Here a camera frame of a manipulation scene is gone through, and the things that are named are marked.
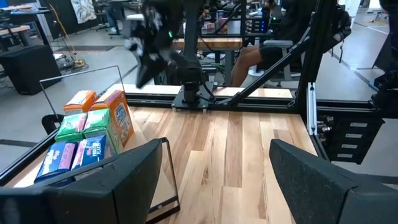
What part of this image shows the yellow cable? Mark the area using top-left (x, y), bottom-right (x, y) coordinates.
top-left (49, 2), bottom-right (87, 69)

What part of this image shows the orange Frosted Mini Wheats box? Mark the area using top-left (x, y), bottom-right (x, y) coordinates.
top-left (89, 90), bottom-right (136, 147)
top-left (63, 90), bottom-right (99, 116)

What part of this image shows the person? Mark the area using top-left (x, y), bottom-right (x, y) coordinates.
top-left (231, 0), bottom-right (312, 88)

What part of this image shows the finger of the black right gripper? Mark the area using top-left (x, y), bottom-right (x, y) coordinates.
top-left (136, 57), bottom-right (162, 90)

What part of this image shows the black rounded bracket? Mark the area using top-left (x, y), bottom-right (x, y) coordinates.
top-left (41, 113), bottom-right (65, 135)

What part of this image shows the black control box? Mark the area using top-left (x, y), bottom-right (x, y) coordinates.
top-left (317, 114), bottom-right (386, 165)

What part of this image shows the wooden top desk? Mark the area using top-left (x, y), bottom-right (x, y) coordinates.
top-left (172, 37), bottom-right (244, 87)

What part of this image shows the black storage rack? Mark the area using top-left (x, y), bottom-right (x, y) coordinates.
top-left (201, 0), bottom-right (271, 35)

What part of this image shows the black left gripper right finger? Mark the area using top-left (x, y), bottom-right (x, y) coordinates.
top-left (269, 139), bottom-right (398, 224)

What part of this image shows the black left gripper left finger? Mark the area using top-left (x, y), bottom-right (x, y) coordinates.
top-left (0, 139), bottom-right (163, 224)

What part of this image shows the green cereal box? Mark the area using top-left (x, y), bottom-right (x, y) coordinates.
top-left (55, 113), bottom-right (88, 143)
top-left (82, 108), bottom-right (124, 155)

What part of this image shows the grey office chair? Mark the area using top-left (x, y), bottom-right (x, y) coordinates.
top-left (247, 39), bottom-right (304, 90)

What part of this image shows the distant wooden desk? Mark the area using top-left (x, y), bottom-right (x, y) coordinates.
top-left (0, 4), bottom-right (52, 52)

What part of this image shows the silver aluminium extrusion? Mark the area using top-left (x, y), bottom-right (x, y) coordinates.
top-left (306, 82), bottom-right (318, 137)

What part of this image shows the black hanging bag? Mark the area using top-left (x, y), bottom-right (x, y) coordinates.
top-left (323, 4), bottom-right (352, 54)

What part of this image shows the black floor cabinet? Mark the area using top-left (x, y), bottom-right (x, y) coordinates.
top-left (0, 45), bottom-right (62, 96)

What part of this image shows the black machine housing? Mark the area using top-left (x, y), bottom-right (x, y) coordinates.
top-left (371, 70), bottom-right (398, 119)

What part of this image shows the colourful printed cloth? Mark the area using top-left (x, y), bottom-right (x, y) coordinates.
top-left (70, 0), bottom-right (98, 25)

